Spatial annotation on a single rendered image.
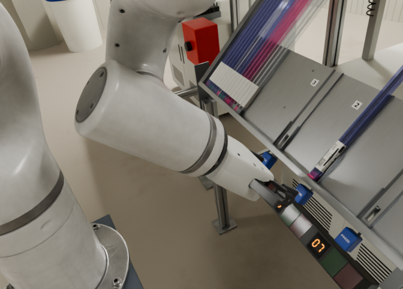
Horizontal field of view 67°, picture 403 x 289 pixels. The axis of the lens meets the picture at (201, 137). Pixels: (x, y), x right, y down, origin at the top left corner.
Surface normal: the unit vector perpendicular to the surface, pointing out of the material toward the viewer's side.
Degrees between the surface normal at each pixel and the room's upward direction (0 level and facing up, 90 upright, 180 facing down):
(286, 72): 43
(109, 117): 91
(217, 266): 0
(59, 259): 90
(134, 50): 98
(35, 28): 90
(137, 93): 60
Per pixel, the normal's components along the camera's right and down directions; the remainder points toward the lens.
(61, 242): 0.87, 0.20
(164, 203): -0.12, -0.80
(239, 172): 0.38, 0.34
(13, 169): 0.57, -0.35
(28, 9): 0.51, 0.46
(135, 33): 0.07, 0.89
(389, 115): -0.71, -0.35
